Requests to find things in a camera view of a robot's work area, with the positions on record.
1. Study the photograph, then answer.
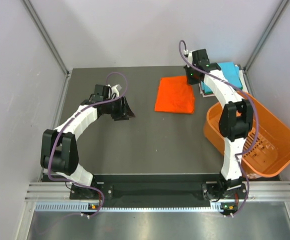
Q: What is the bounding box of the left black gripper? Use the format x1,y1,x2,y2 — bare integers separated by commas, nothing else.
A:
103,95,135,121

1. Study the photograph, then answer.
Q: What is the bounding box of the orange t shirt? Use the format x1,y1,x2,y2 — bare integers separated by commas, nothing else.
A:
154,75,195,114

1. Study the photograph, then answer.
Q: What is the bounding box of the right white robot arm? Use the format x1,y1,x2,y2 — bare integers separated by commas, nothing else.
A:
179,49,254,198

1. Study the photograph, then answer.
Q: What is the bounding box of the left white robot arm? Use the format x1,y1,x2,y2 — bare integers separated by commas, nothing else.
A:
40,84,135,198

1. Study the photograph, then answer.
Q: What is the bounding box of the folded green t shirt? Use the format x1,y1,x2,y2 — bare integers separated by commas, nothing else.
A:
202,86,243,96

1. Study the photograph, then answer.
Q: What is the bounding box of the folded cyan t shirt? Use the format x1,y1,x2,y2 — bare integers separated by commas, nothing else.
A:
201,62,242,89

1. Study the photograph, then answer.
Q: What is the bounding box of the folded white t shirt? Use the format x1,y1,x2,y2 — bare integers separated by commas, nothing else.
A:
199,65,249,98

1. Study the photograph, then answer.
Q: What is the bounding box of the orange plastic basket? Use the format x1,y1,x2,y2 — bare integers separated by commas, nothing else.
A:
203,93,290,179

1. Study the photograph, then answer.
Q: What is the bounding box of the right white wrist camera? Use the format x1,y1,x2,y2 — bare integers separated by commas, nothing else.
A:
183,49,193,63

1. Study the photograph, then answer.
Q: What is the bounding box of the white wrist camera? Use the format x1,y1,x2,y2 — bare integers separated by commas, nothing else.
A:
183,49,193,63
107,84,122,100

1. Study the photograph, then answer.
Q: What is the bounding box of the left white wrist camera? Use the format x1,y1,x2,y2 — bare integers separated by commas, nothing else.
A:
107,84,122,100

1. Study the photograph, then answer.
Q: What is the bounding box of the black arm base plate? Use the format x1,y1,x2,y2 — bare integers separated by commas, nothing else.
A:
69,173,249,208

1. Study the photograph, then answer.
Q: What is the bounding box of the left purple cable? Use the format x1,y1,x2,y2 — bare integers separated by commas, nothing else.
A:
47,72,129,217

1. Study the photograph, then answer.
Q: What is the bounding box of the purple cable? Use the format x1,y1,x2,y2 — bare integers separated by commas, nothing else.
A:
179,40,260,217
47,72,129,217

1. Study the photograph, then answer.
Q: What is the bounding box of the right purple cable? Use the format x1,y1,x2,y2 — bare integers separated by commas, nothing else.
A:
179,40,260,217

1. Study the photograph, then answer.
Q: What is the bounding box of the aluminium frame rail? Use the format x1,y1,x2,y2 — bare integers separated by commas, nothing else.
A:
21,0,69,76

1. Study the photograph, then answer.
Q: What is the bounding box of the grey slotted cable duct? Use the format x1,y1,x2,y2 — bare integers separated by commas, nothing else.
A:
35,202,234,213

